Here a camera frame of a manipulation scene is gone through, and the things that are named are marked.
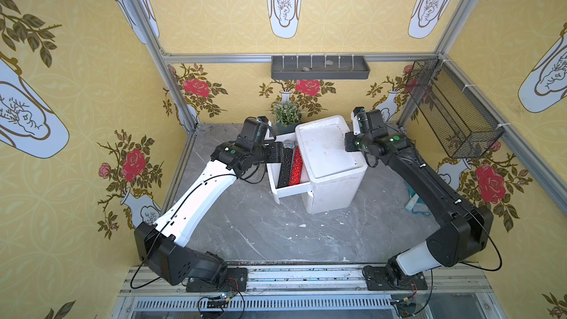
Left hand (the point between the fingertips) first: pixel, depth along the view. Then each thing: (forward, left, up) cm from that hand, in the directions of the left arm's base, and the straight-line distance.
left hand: (276, 151), depth 77 cm
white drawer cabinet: (-10, -19, -1) cm, 21 cm away
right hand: (+6, -25, -1) cm, 25 cm away
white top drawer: (+11, -5, -6) cm, 14 cm away
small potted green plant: (+29, -4, -11) cm, 31 cm away
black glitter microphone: (-1, -4, -7) cm, 8 cm away
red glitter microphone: (-2, -7, -7) cm, 10 cm away
